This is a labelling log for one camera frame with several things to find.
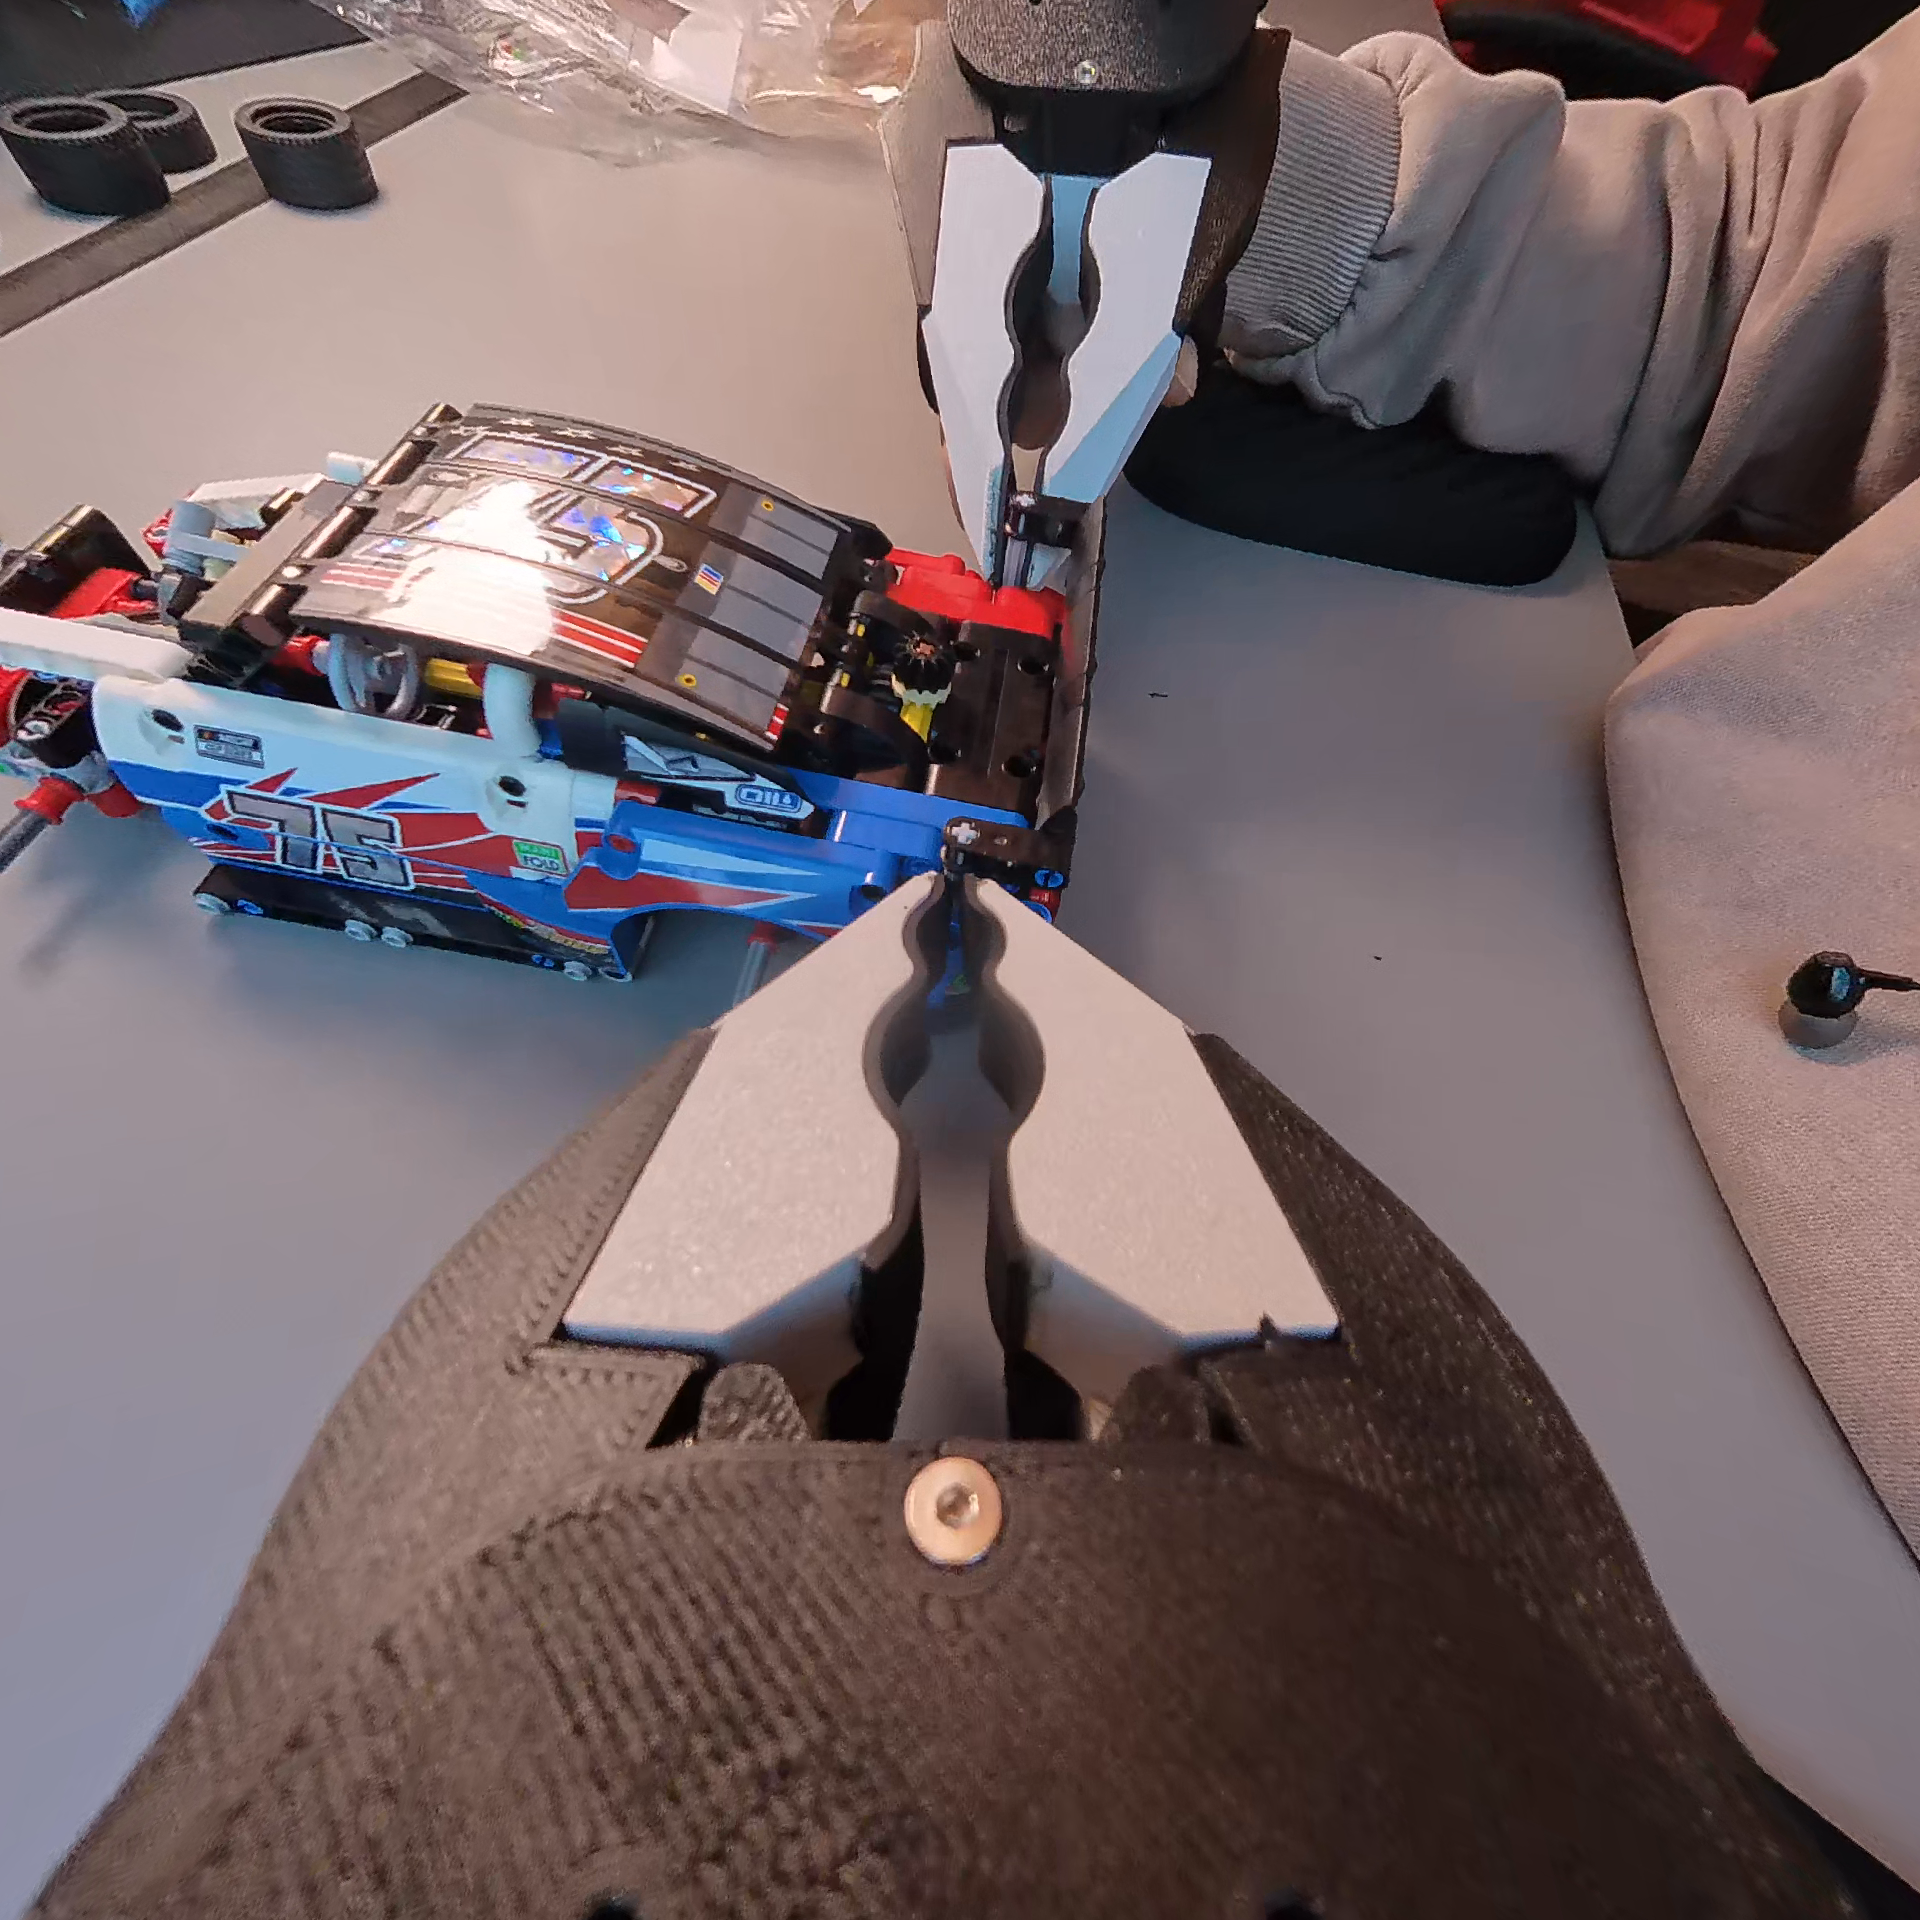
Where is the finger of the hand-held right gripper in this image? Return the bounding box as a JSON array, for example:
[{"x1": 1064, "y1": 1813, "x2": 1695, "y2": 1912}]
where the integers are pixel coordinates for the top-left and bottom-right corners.
[
  {"x1": 914, "y1": 140, "x2": 1044, "y2": 584},
  {"x1": 1037, "y1": 148, "x2": 1216, "y2": 511}
]

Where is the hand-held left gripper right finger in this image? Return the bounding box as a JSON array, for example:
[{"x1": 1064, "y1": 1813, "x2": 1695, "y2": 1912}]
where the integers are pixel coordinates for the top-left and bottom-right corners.
[{"x1": 960, "y1": 879, "x2": 1340, "y2": 1440}]

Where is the black earphone with cable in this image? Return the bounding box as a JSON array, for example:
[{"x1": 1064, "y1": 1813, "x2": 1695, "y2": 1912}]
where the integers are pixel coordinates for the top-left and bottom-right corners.
[{"x1": 1783, "y1": 949, "x2": 1920, "y2": 1046}]

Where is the person's right forearm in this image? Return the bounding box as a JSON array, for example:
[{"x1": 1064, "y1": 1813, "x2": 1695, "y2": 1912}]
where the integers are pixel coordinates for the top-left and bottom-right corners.
[{"x1": 1216, "y1": 26, "x2": 1920, "y2": 561}]

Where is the black wrist rest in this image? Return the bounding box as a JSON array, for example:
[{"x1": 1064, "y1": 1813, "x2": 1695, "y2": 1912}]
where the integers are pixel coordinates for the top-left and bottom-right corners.
[{"x1": 1126, "y1": 368, "x2": 1575, "y2": 588}]

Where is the red cloth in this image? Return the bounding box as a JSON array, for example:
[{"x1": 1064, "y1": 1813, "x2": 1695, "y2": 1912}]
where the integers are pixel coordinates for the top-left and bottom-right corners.
[{"x1": 1432, "y1": 0, "x2": 1787, "y2": 95}]

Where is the black lego beam assembly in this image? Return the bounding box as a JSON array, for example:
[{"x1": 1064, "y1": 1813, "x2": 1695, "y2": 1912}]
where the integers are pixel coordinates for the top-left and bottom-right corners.
[{"x1": 935, "y1": 486, "x2": 1113, "y2": 924}]

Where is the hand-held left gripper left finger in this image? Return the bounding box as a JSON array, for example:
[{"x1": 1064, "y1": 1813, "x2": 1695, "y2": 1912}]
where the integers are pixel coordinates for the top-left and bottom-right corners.
[{"x1": 558, "y1": 873, "x2": 950, "y2": 1434}]

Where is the clear plastic bag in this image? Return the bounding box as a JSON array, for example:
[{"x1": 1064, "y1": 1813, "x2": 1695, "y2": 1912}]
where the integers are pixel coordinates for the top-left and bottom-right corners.
[{"x1": 308, "y1": 0, "x2": 961, "y2": 166}]

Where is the black lego box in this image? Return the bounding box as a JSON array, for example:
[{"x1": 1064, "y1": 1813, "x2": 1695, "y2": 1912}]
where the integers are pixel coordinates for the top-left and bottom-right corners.
[{"x1": 0, "y1": 0, "x2": 368, "y2": 104}]

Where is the black rubber lego tire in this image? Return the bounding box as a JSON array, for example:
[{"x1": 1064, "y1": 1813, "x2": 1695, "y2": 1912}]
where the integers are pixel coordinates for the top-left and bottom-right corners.
[
  {"x1": 230, "y1": 96, "x2": 379, "y2": 213},
  {"x1": 0, "y1": 96, "x2": 170, "y2": 216},
  {"x1": 88, "y1": 86, "x2": 219, "y2": 174}
]

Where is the lego race car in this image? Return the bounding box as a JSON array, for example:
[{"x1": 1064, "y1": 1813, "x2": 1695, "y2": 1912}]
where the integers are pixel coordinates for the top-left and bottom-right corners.
[{"x1": 0, "y1": 398, "x2": 1073, "y2": 991}]

